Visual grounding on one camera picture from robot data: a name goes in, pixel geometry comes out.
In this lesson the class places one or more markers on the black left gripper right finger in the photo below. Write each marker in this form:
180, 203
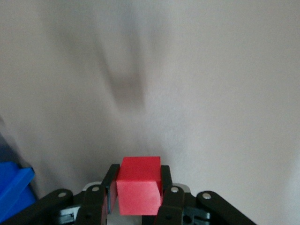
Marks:
178, 201

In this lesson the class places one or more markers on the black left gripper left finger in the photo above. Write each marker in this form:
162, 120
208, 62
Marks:
93, 201

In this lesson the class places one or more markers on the small red cube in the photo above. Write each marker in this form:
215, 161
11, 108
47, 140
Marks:
138, 187

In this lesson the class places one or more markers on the blue plastic storage bin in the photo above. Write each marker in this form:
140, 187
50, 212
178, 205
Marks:
11, 185

